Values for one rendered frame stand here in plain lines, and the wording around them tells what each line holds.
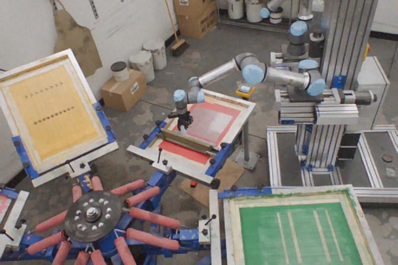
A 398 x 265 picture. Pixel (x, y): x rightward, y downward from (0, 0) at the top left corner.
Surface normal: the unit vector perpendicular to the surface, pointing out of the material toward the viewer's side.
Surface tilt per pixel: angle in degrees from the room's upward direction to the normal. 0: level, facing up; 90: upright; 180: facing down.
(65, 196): 0
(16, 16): 90
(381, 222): 0
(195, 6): 90
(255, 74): 87
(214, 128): 0
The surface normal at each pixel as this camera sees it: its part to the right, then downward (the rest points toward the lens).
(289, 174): -0.11, -0.73
